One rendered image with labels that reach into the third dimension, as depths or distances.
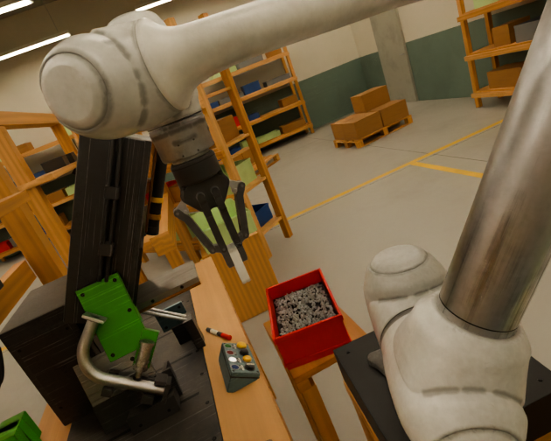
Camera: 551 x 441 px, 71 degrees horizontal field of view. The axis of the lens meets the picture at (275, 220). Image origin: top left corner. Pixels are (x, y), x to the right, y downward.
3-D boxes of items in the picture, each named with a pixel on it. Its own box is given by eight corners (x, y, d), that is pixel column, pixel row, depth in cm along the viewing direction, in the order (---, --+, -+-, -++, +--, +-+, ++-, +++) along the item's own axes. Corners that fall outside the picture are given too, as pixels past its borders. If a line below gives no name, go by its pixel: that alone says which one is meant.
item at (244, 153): (252, 165, 875) (245, 147, 860) (280, 159, 825) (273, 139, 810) (219, 187, 789) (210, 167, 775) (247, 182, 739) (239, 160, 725)
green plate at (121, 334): (154, 333, 113) (123, 268, 111) (151, 342, 105) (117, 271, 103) (116, 353, 111) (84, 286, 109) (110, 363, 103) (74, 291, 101)
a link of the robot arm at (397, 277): (446, 308, 86) (427, 221, 78) (482, 371, 69) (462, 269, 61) (373, 326, 89) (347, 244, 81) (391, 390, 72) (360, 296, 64)
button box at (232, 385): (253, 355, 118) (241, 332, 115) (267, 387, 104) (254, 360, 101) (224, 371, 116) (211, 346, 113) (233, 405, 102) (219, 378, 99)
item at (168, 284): (196, 267, 135) (192, 259, 134) (201, 284, 120) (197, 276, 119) (86, 319, 128) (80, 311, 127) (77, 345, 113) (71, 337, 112)
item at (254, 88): (315, 132, 973) (284, 40, 901) (198, 182, 928) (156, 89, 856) (308, 131, 1024) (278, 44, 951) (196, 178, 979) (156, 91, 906)
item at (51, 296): (130, 343, 144) (83, 266, 133) (124, 396, 116) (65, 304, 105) (81, 367, 141) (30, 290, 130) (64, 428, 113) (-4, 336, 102)
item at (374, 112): (385, 123, 769) (374, 87, 745) (413, 122, 697) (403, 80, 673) (335, 147, 737) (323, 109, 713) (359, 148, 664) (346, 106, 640)
